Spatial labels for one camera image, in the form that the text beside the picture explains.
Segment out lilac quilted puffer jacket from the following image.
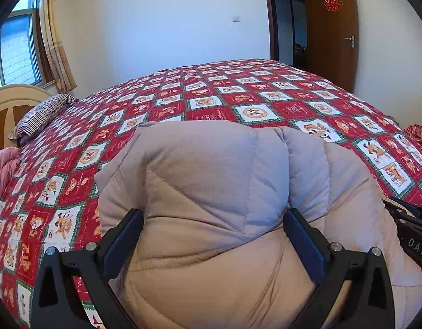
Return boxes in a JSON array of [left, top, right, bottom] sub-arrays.
[[95, 120, 422, 328]]

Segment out clothes pile on floor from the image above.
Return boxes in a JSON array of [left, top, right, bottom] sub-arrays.
[[403, 123, 422, 146]]

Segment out red patchwork cartoon bedspread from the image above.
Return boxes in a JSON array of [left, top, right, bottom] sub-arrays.
[[0, 59, 422, 328]]

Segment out pink folded quilt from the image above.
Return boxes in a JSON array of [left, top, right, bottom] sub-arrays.
[[0, 146, 20, 199]]

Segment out striped pillow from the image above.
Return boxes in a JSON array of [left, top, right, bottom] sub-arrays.
[[7, 93, 78, 145]]

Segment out brown wooden door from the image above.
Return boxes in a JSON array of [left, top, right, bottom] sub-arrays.
[[305, 0, 359, 93]]

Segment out cream wooden headboard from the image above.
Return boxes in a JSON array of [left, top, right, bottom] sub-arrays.
[[0, 85, 52, 150]]

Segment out beige right curtain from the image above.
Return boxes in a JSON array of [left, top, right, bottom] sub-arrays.
[[39, 0, 76, 93]]

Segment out red double-happiness door sticker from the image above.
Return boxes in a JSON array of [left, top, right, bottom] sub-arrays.
[[324, 0, 343, 12]]

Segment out silver door handle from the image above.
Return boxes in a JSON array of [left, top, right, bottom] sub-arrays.
[[345, 36, 355, 48]]

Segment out window with blue frame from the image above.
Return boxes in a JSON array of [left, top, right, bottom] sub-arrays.
[[0, 0, 51, 87]]

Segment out dark door frame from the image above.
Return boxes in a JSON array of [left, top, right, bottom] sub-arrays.
[[266, 0, 308, 70]]

